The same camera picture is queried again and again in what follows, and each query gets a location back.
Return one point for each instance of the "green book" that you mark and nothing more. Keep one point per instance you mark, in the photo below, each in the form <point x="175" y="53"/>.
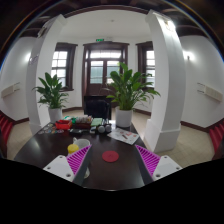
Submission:
<point x="96" y="121"/>

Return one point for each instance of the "black headphones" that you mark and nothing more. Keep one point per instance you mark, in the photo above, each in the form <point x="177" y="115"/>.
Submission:
<point x="106" y="128"/>

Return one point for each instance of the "printed paper leaflet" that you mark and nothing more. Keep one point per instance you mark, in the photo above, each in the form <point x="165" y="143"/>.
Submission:
<point x="124" y="136"/>

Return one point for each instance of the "round red coaster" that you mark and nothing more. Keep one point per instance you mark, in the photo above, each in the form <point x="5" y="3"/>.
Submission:
<point x="110" y="156"/>

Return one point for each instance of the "left dark framed window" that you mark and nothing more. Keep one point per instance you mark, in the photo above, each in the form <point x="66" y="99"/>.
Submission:
<point x="63" y="63"/>

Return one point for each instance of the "black office chair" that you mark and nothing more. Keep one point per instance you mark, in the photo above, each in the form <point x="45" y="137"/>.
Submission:
<point x="97" y="106"/>

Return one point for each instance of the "dark wooden double door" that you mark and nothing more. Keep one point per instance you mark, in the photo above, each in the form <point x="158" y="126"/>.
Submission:
<point x="99" y="60"/>

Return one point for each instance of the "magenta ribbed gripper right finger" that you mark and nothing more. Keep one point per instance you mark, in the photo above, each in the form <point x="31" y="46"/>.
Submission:
<point x="147" y="160"/>

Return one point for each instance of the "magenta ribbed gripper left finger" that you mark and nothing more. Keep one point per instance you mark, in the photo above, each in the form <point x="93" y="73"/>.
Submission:
<point x="76" y="159"/>

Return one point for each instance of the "small potted peace lily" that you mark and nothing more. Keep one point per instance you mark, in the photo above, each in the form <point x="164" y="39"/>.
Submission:
<point x="52" y="96"/>

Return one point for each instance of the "small yellow cup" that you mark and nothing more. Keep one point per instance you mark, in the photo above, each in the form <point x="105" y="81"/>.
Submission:
<point x="72" y="148"/>

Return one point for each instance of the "right dark framed window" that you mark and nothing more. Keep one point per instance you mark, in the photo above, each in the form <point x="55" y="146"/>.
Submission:
<point x="146" y="62"/>

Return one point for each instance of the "red plastic tray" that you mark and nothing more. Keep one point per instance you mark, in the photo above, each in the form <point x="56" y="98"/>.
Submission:
<point x="63" y="124"/>

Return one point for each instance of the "green exit sign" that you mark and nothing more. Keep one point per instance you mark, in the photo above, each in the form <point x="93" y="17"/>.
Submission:
<point x="99" y="40"/>

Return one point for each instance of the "dark framed window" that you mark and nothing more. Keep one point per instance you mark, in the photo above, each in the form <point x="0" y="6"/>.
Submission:
<point x="146" y="62"/>
<point x="63" y="63"/>

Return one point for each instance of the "sheet of round stickers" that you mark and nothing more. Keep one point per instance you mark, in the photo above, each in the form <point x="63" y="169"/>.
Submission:
<point x="50" y="129"/>

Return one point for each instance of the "snack box with packets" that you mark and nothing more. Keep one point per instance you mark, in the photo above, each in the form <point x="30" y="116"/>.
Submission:
<point x="83" y="122"/>

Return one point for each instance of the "white ceramic mug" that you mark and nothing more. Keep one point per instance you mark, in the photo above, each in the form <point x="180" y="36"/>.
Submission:
<point x="81" y="143"/>

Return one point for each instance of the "large potted peace lily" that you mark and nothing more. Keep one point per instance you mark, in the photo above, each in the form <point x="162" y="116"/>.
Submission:
<point x="128" y="90"/>

